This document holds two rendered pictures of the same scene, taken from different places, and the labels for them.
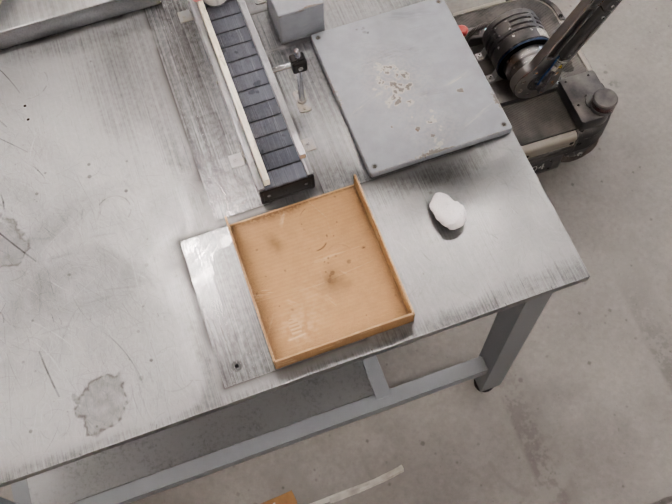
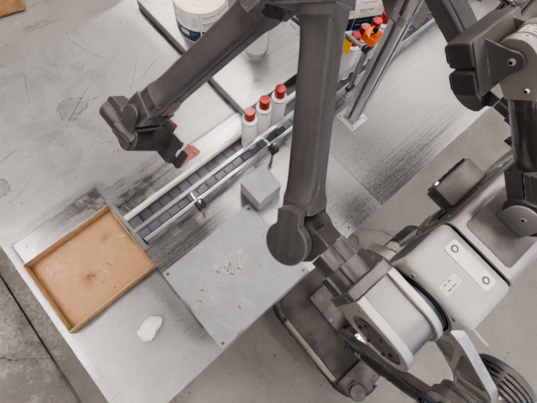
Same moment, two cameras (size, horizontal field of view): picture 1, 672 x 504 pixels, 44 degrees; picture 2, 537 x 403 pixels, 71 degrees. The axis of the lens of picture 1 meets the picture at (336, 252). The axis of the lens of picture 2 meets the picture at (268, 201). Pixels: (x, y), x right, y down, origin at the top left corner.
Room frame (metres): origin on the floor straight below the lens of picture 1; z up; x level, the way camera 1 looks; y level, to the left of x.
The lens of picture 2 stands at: (0.96, -0.34, 2.05)
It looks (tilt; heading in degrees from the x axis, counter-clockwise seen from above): 70 degrees down; 55
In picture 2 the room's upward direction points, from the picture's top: 11 degrees clockwise
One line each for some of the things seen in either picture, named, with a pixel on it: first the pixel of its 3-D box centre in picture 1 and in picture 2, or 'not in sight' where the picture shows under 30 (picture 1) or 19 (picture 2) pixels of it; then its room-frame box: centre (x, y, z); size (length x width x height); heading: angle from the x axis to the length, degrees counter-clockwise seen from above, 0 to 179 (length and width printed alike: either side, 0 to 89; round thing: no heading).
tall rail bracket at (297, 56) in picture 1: (289, 80); (197, 204); (0.98, 0.07, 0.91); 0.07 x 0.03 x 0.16; 107
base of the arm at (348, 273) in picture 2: not in sight; (344, 268); (1.15, -0.32, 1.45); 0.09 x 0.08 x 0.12; 15
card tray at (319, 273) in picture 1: (317, 268); (90, 266); (0.61, 0.04, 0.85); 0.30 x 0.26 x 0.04; 17
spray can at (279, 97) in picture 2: not in sight; (277, 106); (1.35, 0.26, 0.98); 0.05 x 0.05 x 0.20
